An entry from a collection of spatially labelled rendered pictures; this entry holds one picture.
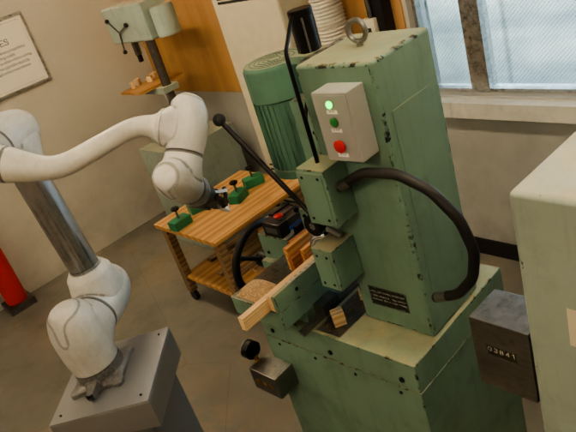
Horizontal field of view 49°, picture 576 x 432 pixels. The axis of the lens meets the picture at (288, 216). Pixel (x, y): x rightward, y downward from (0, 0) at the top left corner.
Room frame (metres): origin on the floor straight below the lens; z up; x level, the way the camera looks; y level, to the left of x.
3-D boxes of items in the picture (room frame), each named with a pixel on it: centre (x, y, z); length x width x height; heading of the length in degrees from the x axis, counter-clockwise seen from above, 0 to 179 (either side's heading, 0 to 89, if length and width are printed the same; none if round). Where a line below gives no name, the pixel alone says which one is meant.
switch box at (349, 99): (1.28, -0.18, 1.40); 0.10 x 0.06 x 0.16; 38
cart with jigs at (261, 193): (3.12, 0.28, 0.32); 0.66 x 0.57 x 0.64; 126
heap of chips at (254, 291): (1.54, 0.14, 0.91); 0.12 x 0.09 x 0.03; 38
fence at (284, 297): (1.60, -0.13, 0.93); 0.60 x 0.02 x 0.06; 128
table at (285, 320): (1.71, -0.04, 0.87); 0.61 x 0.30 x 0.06; 128
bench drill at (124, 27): (3.98, 0.46, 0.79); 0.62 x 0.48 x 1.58; 37
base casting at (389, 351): (1.52, -0.17, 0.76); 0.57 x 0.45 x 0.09; 38
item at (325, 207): (1.35, -0.11, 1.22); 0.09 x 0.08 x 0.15; 38
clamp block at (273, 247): (1.78, 0.02, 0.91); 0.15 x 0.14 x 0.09; 128
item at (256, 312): (1.55, -0.01, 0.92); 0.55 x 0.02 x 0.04; 128
